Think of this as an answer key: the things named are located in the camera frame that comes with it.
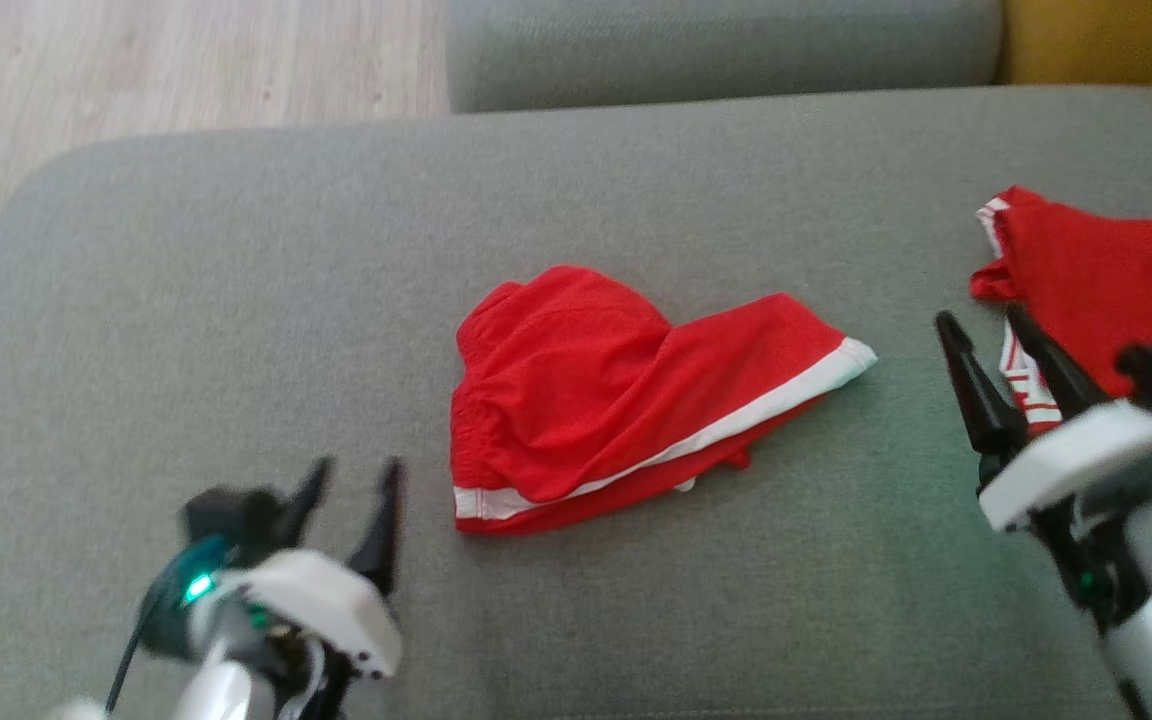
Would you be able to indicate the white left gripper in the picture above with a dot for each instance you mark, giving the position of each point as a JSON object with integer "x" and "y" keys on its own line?
{"x": 336, "y": 610}

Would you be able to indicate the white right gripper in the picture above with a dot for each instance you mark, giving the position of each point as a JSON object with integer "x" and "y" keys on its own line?
{"x": 1076, "y": 460}

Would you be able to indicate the red Bulls 23 jersey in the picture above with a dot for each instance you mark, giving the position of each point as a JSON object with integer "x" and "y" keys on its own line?
{"x": 1106, "y": 280}

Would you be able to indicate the red mesh shorts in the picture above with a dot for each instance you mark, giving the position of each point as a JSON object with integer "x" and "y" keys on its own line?
{"x": 586, "y": 400}

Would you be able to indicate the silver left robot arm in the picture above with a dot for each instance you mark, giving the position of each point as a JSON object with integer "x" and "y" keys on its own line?
{"x": 226, "y": 680}

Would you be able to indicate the grey sofa seat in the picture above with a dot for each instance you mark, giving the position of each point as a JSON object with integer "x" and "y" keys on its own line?
{"x": 236, "y": 300}

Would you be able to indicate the yellow cushion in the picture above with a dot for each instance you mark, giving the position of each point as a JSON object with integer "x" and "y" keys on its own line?
{"x": 1106, "y": 40}

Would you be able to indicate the grey sofa back cushion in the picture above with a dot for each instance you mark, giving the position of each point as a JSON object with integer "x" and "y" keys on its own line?
{"x": 716, "y": 50}

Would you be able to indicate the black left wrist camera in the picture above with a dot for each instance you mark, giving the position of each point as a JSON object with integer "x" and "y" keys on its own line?
{"x": 231, "y": 520}

